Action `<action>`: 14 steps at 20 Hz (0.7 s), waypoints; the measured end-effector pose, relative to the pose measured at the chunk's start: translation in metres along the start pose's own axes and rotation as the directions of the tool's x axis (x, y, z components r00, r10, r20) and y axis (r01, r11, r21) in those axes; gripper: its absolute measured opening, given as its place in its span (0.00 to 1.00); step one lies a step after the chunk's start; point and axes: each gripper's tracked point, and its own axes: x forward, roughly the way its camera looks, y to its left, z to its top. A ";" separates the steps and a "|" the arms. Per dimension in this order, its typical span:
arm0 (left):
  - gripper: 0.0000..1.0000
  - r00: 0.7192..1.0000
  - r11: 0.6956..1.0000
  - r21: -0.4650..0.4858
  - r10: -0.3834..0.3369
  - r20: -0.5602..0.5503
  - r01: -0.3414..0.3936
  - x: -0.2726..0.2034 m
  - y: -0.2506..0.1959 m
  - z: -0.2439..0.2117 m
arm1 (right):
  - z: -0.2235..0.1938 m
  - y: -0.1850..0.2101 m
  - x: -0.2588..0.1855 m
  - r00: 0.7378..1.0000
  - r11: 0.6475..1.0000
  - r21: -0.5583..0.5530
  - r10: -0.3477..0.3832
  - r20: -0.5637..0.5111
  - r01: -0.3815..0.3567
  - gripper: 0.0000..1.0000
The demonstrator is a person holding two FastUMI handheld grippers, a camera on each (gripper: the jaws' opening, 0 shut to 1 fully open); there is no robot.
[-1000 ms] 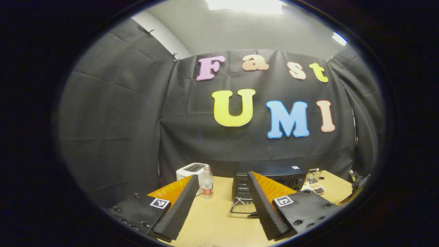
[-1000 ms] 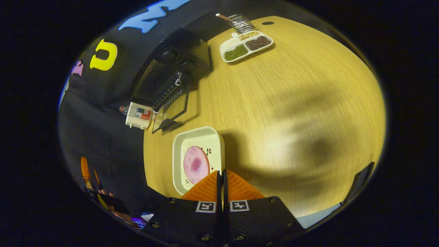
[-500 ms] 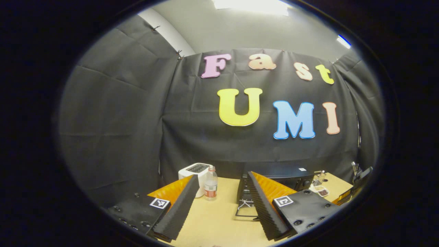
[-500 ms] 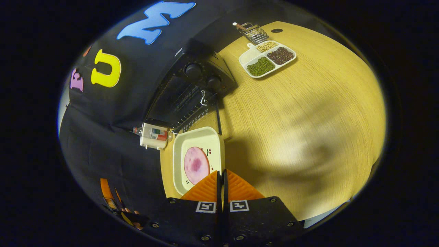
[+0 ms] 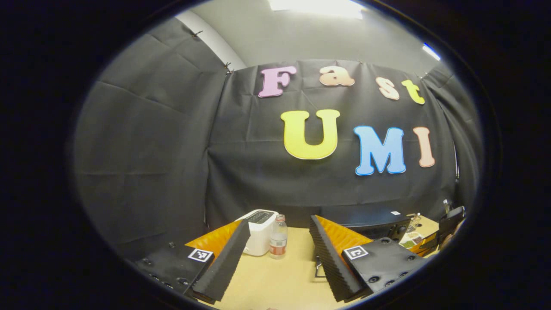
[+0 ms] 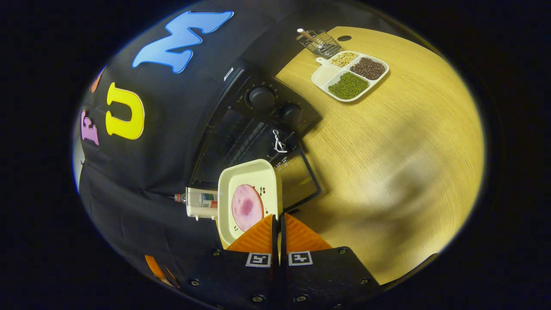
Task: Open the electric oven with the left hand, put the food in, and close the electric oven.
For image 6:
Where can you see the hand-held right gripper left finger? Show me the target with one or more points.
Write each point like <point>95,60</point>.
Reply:
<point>241,275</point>

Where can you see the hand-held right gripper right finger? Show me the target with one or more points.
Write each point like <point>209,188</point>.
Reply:
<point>323,275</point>

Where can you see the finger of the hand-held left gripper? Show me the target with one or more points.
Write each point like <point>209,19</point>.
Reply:
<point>155,267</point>

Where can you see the pink ham slice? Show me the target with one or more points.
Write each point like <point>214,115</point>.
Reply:
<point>247,206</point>

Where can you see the cream square plate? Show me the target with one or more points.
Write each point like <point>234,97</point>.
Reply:
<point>249,174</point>

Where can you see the black electric oven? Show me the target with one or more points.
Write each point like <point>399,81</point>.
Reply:
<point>241,133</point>

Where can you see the white toaster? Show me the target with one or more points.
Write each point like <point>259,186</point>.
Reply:
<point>198,212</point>

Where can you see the small bottle with red label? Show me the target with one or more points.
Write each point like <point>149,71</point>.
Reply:
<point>206,200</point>

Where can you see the black backdrop cloth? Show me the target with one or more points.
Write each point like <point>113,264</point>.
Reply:
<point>172,120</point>

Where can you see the green mung beans pile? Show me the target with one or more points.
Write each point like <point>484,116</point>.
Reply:
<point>348,85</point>

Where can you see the white divided tray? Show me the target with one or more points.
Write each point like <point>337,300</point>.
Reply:
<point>325,75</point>

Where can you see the dark red beans pile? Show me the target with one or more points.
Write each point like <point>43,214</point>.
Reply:
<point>368,68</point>

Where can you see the yellow soybeans pile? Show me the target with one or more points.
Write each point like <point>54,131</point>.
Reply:
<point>343,59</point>

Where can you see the pale stick in holder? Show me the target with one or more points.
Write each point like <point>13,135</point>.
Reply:
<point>308,35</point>

